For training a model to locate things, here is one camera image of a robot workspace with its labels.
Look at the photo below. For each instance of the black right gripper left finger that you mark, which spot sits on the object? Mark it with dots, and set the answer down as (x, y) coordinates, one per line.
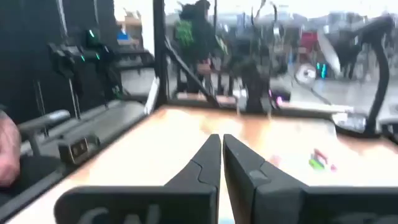
(202, 177)

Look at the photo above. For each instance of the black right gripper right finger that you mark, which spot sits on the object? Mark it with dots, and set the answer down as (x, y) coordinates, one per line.
(248, 183)

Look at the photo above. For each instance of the green thin marker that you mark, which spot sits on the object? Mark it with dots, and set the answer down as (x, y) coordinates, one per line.
(315, 164)

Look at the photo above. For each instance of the black computer with blue light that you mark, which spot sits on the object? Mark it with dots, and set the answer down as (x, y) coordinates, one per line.
(280, 97)

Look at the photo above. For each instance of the round floor fan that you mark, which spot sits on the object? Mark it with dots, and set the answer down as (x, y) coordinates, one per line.
(305, 73)

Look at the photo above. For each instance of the person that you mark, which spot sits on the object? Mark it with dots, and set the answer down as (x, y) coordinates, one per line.
(196, 37)

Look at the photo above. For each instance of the grey chair armrest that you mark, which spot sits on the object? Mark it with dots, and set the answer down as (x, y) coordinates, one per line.
(43, 119)

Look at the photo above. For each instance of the black desk lamp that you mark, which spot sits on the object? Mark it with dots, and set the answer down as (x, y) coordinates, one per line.
(379, 71)

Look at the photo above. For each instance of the person's hand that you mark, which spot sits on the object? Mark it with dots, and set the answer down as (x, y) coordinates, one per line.
(7, 152)

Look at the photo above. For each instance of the grey table-level camera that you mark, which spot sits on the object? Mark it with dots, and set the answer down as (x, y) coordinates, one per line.
(77, 149)

